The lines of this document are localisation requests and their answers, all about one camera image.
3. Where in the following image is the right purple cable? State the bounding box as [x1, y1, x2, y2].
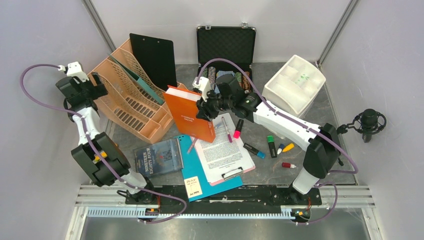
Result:
[196, 58, 360, 226]

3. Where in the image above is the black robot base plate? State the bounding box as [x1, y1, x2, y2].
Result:
[117, 185, 323, 206]

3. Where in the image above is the teal folder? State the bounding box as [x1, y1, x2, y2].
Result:
[109, 51, 165, 106]

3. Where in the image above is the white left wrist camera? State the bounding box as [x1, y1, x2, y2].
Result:
[58, 61, 89, 83]

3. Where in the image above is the yellow cap piece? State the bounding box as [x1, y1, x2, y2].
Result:
[282, 143, 295, 152]

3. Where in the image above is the black poker chip case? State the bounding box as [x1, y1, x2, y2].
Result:
[196, 23, 257, 93]

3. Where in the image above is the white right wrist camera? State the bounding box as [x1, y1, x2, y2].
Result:
[192, 76, 212, 102]

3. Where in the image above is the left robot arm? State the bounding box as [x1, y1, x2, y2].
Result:
[55, 71, 157, 204]

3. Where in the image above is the aluminium slotted rail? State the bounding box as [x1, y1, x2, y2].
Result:
[87, 206, 295, 220]

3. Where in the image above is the blue white cap piece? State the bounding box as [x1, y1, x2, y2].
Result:
[276, 143, 285, 155]

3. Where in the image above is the blue plastic folder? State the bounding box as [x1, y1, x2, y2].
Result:
[175, 134, 243, 202]

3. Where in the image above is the black microphone on tripod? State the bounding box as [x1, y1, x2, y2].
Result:
[336, 108, 387, 143]

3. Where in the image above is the black pink-capped highlighter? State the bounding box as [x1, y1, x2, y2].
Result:
[233, 119, 244, 139]

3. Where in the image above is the pink clipboard with paper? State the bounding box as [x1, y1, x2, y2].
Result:
[194, 112, 256, 186]

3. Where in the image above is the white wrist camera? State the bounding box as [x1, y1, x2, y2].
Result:
[192, 76, 212, 102]
[58, 61, 89, 83]

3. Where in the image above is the small red-capped bottle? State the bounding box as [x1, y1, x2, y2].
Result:
[281, 162, 297, 169]

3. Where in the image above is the white drawer organizer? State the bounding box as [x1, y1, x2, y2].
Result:
[262, 54, 326, 119]

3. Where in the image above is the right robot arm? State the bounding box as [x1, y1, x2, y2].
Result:
[192, 74, 341, 204]

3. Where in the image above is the black blue-capped highlighter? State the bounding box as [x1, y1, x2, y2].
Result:
[243, 143, 266, 159]

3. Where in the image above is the orange Good Morning book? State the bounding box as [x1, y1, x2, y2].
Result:
[163, 85, 216, 143]

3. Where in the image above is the clear pink pen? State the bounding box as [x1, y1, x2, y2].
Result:
[187, 138, 198, 154]

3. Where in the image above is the black clipboard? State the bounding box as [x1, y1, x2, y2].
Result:
[129, 33, 178, 91]

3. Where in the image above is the Nineteen Eighty-Four dark book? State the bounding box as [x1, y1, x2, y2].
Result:
[133, 138, 184, 177]

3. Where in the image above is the black green-capped highlighter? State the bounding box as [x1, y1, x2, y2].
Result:
[266, 135, 278, 158]

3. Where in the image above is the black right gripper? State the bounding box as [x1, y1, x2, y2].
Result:
[196, 86, 234, 122]

